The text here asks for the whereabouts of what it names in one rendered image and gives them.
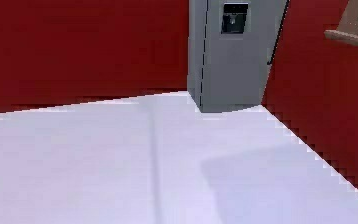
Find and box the grey fridge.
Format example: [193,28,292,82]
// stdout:
[186,0,290,114]

